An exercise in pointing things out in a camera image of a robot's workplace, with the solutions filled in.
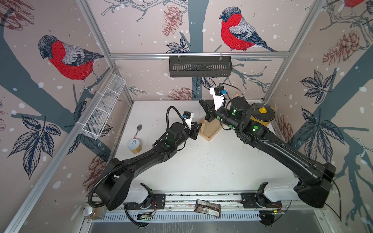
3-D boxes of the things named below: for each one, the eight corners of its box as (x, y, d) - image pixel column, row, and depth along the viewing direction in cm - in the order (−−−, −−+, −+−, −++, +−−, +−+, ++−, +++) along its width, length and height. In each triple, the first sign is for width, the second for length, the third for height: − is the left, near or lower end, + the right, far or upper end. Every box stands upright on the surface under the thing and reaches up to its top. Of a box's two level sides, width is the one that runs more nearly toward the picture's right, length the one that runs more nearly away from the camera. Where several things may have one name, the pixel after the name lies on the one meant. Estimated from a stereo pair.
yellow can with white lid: (129, 153, 93) (126, 149, 88) (132, 143, 98) (129, 139, 93) (140, 153, 92) (138, 149, 88) (143, 142, 97) (141, 139, 93)
